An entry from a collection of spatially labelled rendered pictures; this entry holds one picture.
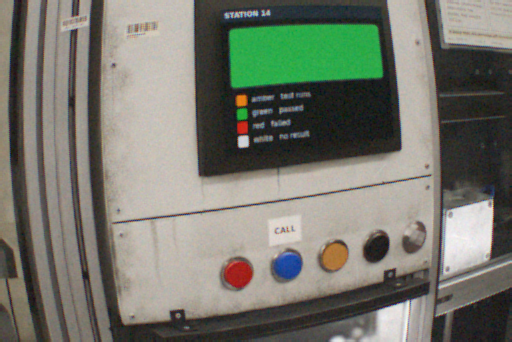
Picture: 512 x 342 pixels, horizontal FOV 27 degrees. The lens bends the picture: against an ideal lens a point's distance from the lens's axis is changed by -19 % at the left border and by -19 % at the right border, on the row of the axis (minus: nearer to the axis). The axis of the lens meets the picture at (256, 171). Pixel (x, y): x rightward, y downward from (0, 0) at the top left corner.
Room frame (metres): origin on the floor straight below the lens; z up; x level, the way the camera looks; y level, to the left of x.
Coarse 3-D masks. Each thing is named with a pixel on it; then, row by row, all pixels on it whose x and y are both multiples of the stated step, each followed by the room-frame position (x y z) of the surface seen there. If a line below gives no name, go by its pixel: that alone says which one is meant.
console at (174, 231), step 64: (128, 0) 1.26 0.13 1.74; (192, 0) 1.29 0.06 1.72; (256, 0) 1.31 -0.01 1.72; (320, 0) 1.35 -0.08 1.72; (384, 0) 1.39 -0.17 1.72; (128, 64) 1.26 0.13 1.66; (192, 64) 1.29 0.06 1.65; (128, 128) 1.26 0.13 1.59; (192, 128) 1.29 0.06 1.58; (128, 192) 1.25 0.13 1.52; (192, 192) 1.29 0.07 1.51; (256, 192) 1.32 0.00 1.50; (320, 192) 1.35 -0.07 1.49; (384, 192) 1.39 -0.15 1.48; (128, 256) 1.25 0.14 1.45; (192, 256) 1.29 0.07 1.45; (256, 256) 1.32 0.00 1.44; (320, 256) 1.35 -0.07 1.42; (384, 256) 1.39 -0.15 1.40; (128, 320) 1.25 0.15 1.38
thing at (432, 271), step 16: (432, 64) 1.45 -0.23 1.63; (432, 80) 1.44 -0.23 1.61; (432, 96) 1.44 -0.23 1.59; (432, 112) 1.44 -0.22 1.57; (432, 128) 1.44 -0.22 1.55; (432, 240) 1.44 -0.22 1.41; (432, 256) 1.44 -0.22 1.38; (416, 272) 1.43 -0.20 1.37; (432, 272) 1.44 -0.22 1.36; (432, 288) 1.44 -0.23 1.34; (416, 304) 1.43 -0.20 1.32; (432, 304) 1.45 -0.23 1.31; (416, 320) 1.43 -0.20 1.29; (432, 320) 1.45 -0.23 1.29; (416, 336) 1.44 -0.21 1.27
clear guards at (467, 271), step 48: (432, 0) 1.45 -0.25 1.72; (480, 0) 1.50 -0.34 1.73; (432, 48) 1.45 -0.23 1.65; (480, 48) 1.49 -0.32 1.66; (480, 96) 1.49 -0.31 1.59; (480, 144) 1.48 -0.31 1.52; (480, 192) 1.48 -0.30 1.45; (480, 240) 1.49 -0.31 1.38; (480, 288) 1.49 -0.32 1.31; (144, 336) 1.26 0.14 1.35; (288, 336) 1.35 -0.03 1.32; (336, 336) 1.38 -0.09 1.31; (384, 336) 1.41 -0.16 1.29
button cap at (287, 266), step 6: (282, 258) 1.32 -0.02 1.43; (288, 258) 1.32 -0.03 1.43; (294, 258) 1.33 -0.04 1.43; (300, 258) 1.33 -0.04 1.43; (276, 264) 1.32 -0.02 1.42; (282, 264) 1.32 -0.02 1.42; (288, 264) 1.32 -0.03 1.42; (294, 264) 1.33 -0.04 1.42; (300, 264) 1.33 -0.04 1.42; (276, 270) 1.32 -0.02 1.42; (282, 270) 1.32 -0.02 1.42; (288, 270) 1.32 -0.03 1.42; (294, 270) 1.33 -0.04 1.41; (282, 276) 1.32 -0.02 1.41; (288, 276) 1.32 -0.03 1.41; (294, 276) 1.33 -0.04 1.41
